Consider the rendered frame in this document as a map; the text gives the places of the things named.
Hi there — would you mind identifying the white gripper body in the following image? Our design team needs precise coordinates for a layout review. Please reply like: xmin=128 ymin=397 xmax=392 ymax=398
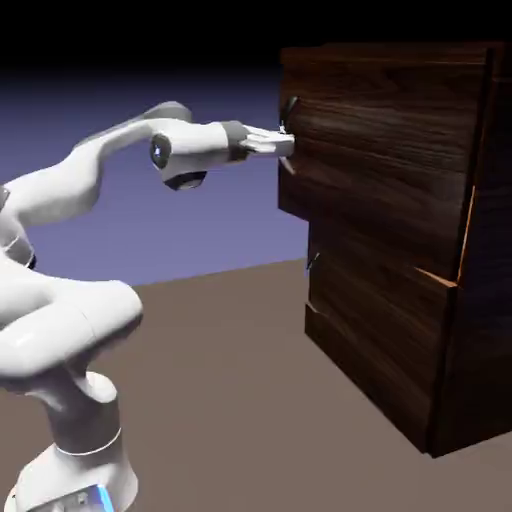
xmin=242 ymin=124 xmax=296 ymax=158

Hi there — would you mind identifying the curved dark metal handle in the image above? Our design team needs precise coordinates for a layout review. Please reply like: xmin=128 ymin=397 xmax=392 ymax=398
xmin=305 ymin=250 xmax=330 ymax=319
xmin=278 ymin=94 xmax=301 ymax=176

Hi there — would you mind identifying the dark wood cabinet door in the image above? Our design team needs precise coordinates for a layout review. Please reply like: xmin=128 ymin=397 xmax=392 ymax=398
xmin=277 ymin=44 xmax=495 ymax=290
xmin=304 ymin=217 xmax=460 ymax=457

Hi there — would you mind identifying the dark wood cabinet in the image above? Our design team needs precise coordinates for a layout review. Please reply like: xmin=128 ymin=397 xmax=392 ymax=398
xmin=277 ymin=41 xmax=512 ymax=460

